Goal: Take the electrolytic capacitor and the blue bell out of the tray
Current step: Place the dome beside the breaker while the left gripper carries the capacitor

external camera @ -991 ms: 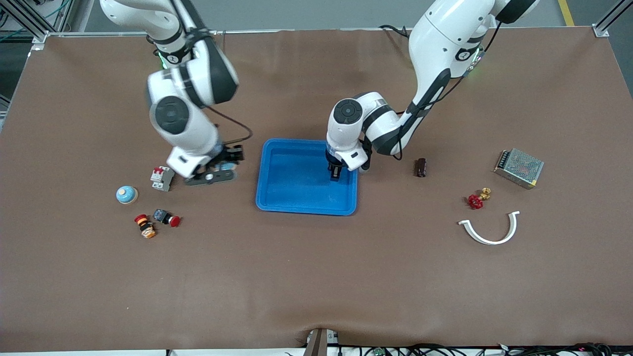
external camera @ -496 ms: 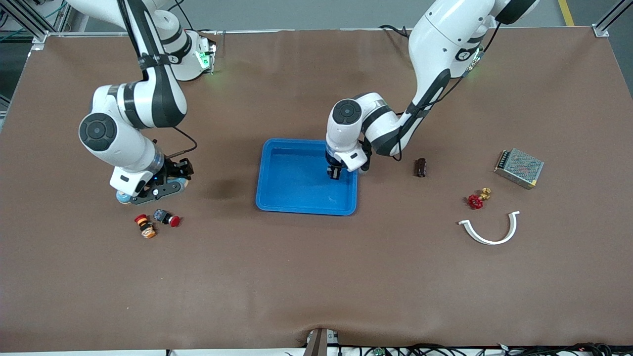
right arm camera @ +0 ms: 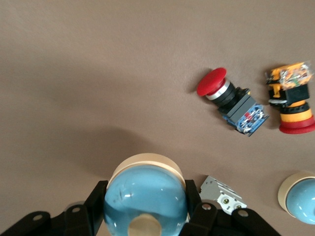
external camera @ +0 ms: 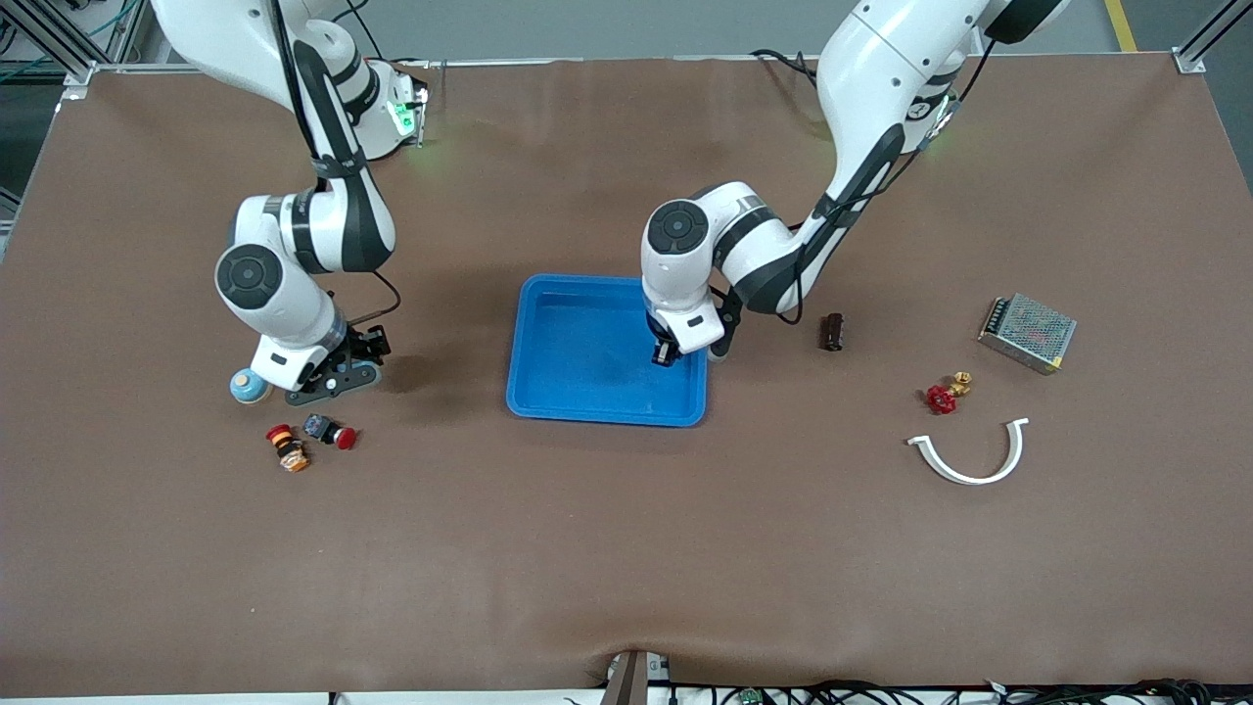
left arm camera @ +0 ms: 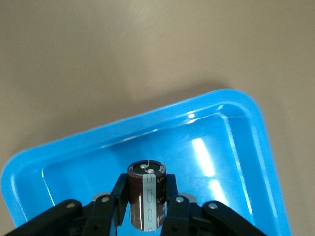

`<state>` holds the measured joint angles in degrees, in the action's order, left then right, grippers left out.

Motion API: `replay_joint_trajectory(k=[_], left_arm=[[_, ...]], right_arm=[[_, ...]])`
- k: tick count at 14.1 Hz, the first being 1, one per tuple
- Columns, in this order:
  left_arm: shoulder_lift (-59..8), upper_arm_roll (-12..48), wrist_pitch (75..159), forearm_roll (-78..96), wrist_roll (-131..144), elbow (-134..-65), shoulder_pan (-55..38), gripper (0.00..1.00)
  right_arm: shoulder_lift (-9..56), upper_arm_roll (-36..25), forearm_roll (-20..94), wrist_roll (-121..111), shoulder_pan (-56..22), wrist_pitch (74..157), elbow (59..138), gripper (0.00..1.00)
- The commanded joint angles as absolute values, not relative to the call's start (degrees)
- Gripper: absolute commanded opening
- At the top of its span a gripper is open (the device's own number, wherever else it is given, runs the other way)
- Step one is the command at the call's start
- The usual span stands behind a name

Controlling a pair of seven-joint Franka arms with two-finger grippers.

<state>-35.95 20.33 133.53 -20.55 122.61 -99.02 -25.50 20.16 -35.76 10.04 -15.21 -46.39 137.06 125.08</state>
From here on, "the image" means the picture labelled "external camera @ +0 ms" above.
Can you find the red black push button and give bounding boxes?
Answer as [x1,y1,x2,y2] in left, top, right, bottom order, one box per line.
[302,413,358,450]

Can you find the blue plastic tray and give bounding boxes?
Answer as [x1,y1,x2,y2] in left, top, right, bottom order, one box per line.
[506,274,710,428]

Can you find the aluminium frame post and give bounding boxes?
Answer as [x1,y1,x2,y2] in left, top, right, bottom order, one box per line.
[1173,0,1253,74]
[0,0,148,104]

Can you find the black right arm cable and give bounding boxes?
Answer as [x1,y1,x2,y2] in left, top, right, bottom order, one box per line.
[348,269,403,330]

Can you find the black cable bundle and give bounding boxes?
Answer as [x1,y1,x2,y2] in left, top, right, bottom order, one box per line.
[666,678,1253,705]

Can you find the brown table mat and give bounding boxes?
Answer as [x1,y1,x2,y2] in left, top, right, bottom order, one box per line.
[0,54,1253,698]

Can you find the grey metal clamp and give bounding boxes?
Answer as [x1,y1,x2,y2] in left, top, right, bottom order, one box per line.
[602,649,673,705]

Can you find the white curved plastic bracket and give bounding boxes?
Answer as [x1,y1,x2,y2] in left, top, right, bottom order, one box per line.
[906,418,1031,486]

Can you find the brass valve red handle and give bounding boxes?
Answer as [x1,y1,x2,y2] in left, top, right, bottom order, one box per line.
[925,370,973,416]

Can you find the metal mesh power supply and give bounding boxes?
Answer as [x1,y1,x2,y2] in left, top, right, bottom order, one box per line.
[977,292,1079,376]

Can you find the red orange emergency button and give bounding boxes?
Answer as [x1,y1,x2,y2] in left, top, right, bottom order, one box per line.
[265,424,311,474]

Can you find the black base cables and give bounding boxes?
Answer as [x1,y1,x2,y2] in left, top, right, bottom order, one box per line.
[750,47,825,91]

